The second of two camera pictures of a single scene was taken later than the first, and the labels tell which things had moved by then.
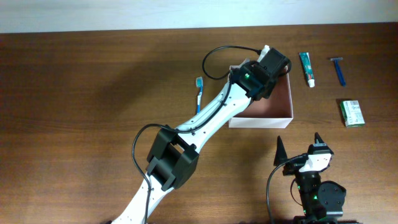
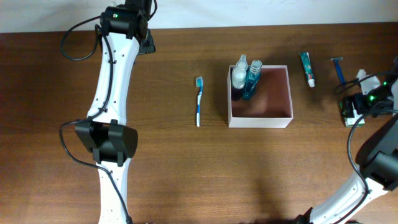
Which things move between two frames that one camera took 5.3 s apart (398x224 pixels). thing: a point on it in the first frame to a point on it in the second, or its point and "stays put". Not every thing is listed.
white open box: [275, 112] stays put
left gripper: [277, 78] to [149, 47]
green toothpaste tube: [306, 63] stays put
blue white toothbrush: [199, 83] stays put
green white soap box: [352, 113] stays put
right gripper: [293, 166] to [363, 106]
